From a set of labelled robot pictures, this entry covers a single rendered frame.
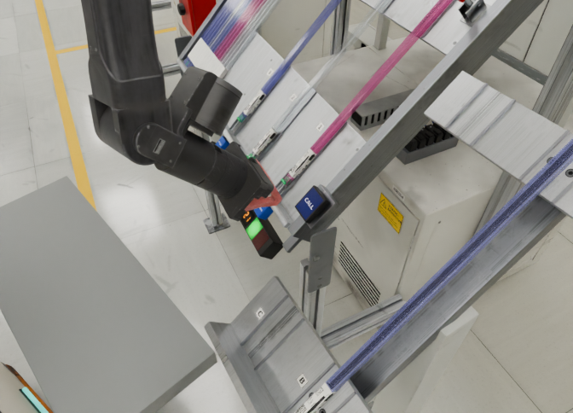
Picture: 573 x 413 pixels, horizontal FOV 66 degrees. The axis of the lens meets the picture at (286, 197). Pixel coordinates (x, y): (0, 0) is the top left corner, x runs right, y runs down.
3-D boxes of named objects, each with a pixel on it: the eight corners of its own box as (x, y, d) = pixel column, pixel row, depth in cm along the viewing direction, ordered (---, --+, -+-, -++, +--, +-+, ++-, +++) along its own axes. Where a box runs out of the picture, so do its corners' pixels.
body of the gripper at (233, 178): (242, 144, 62) (203, 121, 57) (272, 188, 56) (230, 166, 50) (214, 177, 64) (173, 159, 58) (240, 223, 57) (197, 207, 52)
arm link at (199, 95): (92, 126, 48) (130, 150, 43) (140, 33, 48) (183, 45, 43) (174, 163, 58) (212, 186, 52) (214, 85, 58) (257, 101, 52)
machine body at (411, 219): (380, 348, 137) (425, 215, 93) (282, 204, 181) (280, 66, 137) (529, 272, 157) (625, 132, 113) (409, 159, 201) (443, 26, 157)
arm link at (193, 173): (140, 159, 52) (160, 173, 48) (166, 107, 52) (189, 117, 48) (185, 178, 57) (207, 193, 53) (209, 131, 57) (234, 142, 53)
